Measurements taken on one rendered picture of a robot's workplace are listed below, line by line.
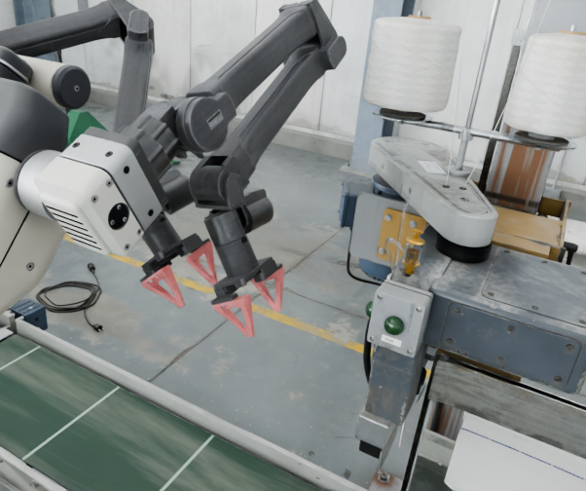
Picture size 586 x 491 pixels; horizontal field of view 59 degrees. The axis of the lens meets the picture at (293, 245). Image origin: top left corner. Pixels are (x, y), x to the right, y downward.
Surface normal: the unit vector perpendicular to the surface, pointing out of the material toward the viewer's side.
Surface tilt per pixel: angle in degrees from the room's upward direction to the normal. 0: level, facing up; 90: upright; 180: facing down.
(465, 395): 90
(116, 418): 0
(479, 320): 90
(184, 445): 0
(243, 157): 74
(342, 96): 90
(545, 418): 90
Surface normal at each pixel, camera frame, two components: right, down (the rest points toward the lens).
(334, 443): 0.09, -0.90
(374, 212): -0.47, 0.34
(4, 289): 0.52, 0.73
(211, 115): 0.80, 0.11
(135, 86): 0.25, -0.45
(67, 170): -0.16, -0.61
